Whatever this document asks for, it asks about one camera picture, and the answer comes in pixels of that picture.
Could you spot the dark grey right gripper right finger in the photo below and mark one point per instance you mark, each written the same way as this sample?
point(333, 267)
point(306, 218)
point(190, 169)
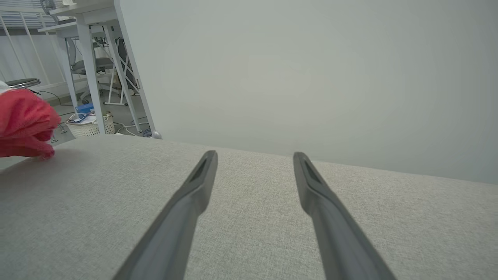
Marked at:
point(338, 237)

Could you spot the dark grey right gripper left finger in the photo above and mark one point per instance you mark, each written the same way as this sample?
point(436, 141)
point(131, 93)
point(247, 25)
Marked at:
point(175, 229)

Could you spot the red white basketball jersey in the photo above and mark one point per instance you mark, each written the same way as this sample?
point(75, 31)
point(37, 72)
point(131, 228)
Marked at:
point(23, 120)

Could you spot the grey partition caster foot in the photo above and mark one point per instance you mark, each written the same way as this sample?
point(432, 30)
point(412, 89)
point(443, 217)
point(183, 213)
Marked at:
point(156, 135)

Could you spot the white woven laundry basket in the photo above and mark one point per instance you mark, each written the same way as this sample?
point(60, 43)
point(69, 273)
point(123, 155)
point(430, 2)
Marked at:
point(91, 128)

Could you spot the blue box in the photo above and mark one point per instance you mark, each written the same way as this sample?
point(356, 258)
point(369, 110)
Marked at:
point(85, 108)

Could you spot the white partition panel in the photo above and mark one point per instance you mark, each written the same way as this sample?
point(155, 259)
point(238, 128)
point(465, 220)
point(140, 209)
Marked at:
point(311, 77)

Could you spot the grey office chair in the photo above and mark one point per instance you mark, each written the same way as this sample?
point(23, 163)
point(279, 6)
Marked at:
point(81, 67)

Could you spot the white desk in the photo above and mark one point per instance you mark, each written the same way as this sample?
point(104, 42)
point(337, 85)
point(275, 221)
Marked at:
point(87, 58)

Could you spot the black round stool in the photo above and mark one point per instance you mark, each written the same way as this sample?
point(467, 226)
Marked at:
point(23, 82)

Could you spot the white folding frame stand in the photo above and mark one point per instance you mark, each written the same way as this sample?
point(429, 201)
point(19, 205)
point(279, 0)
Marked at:
point(115, 103)

